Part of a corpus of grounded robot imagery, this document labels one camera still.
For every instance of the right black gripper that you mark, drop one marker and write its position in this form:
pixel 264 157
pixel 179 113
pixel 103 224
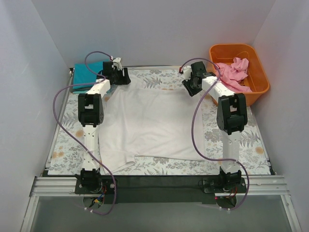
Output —
pixel 189 87

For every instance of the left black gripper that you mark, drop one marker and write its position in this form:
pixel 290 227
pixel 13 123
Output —
pixel 121 79

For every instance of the white t shirt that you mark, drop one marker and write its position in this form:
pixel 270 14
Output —
pixel 141 122

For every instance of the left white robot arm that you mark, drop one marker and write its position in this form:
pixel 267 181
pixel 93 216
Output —
pixel 91 116

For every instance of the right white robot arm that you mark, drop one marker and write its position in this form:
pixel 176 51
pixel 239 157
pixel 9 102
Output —
pixel 231 119

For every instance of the pink t shirt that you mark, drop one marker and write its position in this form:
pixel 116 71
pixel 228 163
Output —
pixel 231 75

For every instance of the orange plastic basket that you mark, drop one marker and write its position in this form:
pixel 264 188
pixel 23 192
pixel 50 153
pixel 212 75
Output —
pixel 256 80

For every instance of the floral table mat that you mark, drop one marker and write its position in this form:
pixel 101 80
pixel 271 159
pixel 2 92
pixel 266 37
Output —
pixel 67 154

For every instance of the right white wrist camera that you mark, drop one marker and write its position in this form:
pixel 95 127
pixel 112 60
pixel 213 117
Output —
pixel 185 72

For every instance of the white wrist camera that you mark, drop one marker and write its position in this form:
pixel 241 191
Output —
pixel 116 63
pixel 185 72

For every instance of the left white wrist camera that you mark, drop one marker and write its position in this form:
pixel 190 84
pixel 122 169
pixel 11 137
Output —
pixel 116 63

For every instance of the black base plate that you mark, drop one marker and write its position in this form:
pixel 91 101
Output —
pixel 157 189

